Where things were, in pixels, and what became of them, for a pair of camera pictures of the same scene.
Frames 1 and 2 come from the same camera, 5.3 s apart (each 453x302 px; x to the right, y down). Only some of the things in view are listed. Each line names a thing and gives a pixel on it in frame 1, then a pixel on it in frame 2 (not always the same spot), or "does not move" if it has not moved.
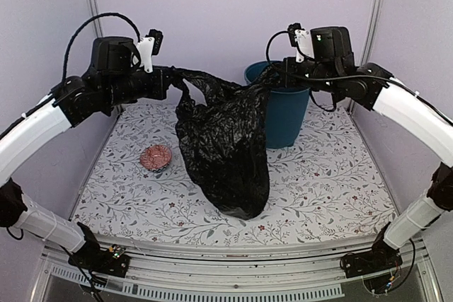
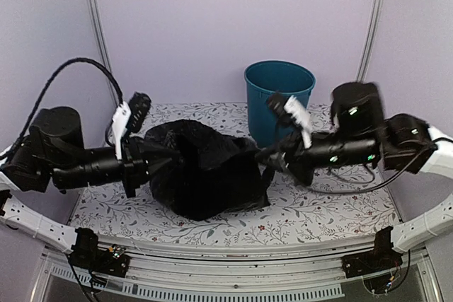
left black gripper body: x=157 y=89 -> x=136 y=166
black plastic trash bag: x=224 y=140 -> x=211 y=173
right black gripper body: x=292 y=81 -> x=302 y=170
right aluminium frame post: x=367 y=44 does not move
